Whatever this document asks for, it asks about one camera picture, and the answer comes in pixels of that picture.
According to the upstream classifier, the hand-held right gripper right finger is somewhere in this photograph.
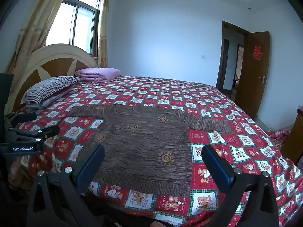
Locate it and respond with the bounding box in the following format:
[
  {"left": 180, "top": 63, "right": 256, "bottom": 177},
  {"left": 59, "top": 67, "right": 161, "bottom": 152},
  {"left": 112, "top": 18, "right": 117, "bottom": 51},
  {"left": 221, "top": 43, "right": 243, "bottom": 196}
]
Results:
[{"left": 201, "top": 144, "right": 280, "bottom": 227}]

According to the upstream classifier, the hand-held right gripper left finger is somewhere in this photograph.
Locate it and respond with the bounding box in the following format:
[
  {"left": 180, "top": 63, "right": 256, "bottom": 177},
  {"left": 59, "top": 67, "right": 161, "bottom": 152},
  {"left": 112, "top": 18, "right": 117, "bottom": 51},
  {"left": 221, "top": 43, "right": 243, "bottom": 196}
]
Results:
[{"left": 27, "top": 144, "right": 106, "bottom": 227}]

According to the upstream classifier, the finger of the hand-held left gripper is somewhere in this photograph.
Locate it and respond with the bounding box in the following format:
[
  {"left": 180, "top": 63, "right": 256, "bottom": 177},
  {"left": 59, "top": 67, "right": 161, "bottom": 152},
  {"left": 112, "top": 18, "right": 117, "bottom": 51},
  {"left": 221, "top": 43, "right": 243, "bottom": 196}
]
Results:
[
  {"left": 9, "top": 125, "right": 60, "bottom": 143},
  {"left": 9, "top": 112, "right": 37, "bottom": 124}
]

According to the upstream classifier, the brown knitted sweater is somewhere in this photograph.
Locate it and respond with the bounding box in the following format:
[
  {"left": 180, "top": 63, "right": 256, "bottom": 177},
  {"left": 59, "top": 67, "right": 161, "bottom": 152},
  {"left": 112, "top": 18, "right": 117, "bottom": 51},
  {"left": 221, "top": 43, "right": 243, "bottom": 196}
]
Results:
[{"left": 67, "top": 104, "right": 233, "bottom": 198}]

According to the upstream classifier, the red printed bed sheet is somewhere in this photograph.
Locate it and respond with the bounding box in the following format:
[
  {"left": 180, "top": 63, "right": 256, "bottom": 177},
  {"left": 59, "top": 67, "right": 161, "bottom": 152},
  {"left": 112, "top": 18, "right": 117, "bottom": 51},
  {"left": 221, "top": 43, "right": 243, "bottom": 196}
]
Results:
[{"left": 9, "top": 74, "right": 303, "bottom": 227}]

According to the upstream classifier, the striped pillow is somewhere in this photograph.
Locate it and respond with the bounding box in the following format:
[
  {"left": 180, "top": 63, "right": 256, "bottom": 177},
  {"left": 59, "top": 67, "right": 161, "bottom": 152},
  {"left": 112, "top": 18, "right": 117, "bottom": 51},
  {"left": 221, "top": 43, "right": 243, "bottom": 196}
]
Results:
[{"left": 20, "top": 76, "right": 82, "bottom": 110}]

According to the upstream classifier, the red cloth on floor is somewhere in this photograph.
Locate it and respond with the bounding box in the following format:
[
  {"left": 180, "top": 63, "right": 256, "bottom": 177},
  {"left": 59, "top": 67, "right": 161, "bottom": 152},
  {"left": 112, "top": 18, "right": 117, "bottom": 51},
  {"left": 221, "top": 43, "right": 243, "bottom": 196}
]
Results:
[{"left": 267, "top": 128, "right": 293, "bottom": 145}]

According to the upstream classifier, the cream and wood headboard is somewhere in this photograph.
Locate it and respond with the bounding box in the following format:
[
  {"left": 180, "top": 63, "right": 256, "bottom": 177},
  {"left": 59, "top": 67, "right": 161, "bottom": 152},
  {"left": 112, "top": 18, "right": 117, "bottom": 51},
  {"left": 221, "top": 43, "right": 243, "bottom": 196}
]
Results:
[{"left": 5, "top": 44, "right": 98, "bottom": 114}]

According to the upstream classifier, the folded pink blanket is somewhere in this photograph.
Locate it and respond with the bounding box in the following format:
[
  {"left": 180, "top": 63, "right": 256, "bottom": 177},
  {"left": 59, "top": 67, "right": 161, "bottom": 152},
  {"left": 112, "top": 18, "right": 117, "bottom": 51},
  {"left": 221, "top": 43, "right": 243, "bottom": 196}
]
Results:
[{"left": 75, "top": 67, "right": 122, "bottom": 83}]

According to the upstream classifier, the brown wooden door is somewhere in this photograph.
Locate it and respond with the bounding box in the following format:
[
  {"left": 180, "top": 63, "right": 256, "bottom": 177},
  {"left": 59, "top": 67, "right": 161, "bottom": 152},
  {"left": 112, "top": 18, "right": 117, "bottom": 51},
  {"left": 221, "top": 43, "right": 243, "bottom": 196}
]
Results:
[{"left": 241, "top": 31, "right": 270, "bottom": 119}]

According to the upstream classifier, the wide beige curtain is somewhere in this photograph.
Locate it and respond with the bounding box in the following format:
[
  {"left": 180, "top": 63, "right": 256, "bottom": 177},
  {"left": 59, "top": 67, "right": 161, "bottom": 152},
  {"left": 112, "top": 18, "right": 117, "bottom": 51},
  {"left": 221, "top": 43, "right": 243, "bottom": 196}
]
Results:
[{"left": 5, "top": 0, "right": 73, "bottom": 74}]

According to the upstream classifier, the narrow beige curtain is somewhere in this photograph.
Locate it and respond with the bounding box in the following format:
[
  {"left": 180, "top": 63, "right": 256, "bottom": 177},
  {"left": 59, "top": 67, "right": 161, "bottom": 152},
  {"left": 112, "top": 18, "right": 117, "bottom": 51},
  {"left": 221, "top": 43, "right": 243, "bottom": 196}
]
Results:
[{"left": 98, "top": 0, "right": 112, "bottom": 68}]

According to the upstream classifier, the red paper door decoration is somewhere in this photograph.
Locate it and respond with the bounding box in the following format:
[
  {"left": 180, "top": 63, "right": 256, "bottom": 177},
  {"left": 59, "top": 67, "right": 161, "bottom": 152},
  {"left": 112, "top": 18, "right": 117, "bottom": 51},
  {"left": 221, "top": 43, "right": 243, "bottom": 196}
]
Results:
[{"left": 253, "top": 45, "right": 263, "bottom": 59}]

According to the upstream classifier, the dark wooden door frame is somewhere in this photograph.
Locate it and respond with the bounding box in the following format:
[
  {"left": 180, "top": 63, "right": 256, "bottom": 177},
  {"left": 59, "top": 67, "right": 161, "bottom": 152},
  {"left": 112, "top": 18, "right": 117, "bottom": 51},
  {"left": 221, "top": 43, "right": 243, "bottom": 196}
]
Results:
[{"left": 216, "top": 20, "right": 251, "bottom": 97}]

